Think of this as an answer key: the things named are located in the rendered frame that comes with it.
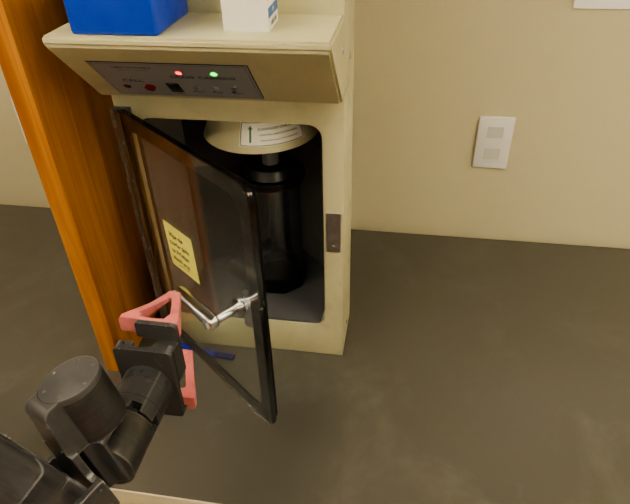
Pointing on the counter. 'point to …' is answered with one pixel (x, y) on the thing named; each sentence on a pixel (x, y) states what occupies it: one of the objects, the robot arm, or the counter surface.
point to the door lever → (208, 309)
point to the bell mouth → (257, 136)
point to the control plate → (193, 74)
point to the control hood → (225, 54)
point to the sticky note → (181, 251)
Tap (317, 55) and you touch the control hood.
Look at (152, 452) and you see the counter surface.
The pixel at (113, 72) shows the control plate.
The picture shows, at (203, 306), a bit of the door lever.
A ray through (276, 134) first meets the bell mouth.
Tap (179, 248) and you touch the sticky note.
